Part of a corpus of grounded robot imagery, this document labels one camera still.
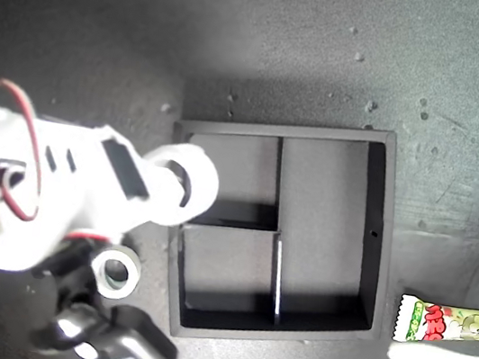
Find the printed wrapper snack bar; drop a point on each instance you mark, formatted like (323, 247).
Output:
(435, 322)

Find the small white tape roll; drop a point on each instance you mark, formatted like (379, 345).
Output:
(99, 271)

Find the large white tape roll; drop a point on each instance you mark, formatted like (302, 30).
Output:
(204, 187)

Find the black compartment tray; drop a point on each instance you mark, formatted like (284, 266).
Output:
(322, 202)

